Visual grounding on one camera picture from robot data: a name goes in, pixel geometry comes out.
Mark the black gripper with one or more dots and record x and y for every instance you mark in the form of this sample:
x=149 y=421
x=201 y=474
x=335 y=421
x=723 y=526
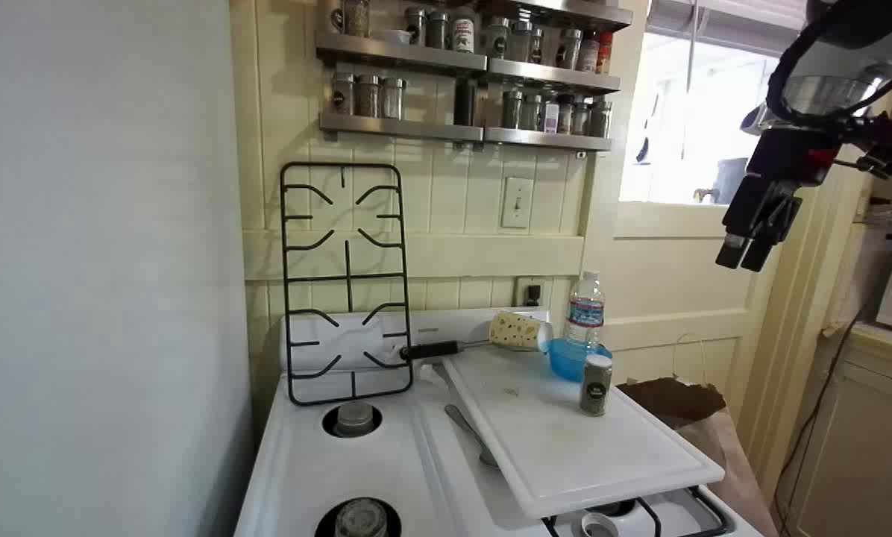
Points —
x=798 y=159

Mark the clear plastic water bottle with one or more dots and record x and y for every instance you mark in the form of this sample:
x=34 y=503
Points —
x=584 y=315

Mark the pepper spice jar grey lid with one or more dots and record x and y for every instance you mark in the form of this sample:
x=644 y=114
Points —
x=595 y=389

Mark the blue plastic bowl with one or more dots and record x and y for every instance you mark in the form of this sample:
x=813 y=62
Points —
x=564 y=363

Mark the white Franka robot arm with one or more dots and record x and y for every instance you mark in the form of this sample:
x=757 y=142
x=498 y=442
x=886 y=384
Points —
x=842 y=56

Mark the dark pot behind window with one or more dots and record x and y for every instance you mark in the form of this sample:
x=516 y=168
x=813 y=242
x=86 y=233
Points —
x=732 y=180

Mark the cream door with window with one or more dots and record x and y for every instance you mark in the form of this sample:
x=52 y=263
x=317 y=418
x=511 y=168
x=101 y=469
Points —
x=684 y=289

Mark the steel lid spice jar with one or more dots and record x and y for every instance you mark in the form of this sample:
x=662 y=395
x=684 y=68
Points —
x=340 y=98
x=543 y=45
x=390 y=101
x=532 y=111
x=364 y=98
x=511 y=108
x=568 y=119
x=553 y=114
x=416 y=28
x=523 y=37
x=496 y=37
x=595 y=119
x=571 y=50
x=435 y=32

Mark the brown paper bag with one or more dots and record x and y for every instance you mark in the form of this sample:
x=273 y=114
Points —
x=701 y=438

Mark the red spice jar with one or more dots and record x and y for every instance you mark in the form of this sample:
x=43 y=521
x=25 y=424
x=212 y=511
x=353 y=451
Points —
x=599 y=51

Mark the cream kitchen cabinet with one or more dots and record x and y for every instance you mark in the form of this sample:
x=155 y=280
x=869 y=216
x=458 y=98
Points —
x=862 y=448

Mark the white dotted cup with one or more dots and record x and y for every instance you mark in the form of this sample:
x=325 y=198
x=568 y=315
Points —
x=513 y=333

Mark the white plastic cutting board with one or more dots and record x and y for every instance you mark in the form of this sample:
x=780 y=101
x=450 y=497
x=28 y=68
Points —
x=564 y=438

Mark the steel spice shelf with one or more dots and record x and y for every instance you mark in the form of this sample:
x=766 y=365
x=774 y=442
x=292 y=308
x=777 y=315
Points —
x=404 y=51
x=574 y=14
x=404 y=126

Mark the dark spice jar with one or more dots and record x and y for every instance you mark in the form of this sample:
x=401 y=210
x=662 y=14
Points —
x=468 y=102

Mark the white label spice jar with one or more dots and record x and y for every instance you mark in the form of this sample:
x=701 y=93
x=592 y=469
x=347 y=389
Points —
x=464 y=32

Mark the steel mug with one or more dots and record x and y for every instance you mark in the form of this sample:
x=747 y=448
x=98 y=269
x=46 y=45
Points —
x=349 y=20

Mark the white gas stove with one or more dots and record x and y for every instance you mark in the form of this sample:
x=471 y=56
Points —
x=297 y=466

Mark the cream wall light switch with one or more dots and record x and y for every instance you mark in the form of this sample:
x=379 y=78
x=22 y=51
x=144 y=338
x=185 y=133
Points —
x=516 y=205

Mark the cream wall outlet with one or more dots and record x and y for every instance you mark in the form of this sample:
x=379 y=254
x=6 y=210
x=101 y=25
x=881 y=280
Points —
x=519 y=284

